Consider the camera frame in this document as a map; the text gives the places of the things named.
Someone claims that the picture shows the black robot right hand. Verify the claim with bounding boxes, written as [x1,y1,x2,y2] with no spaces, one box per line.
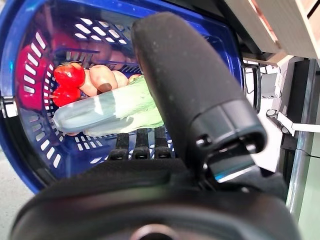
[9,11,301,240]

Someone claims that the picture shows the green white napa cabbage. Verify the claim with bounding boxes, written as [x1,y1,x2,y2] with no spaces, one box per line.
[83,117,165,138]
[53,74,165,133]

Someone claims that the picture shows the blue plastic shopping basket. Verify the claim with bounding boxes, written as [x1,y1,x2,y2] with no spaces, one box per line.
[0,0,245,195]

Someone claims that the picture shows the tan potato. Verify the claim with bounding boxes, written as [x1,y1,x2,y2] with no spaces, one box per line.
[88,64,118,97]
[111,69,131,88]

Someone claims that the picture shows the wooden potato crate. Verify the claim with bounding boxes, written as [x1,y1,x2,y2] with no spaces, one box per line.
[222,0,320,61]

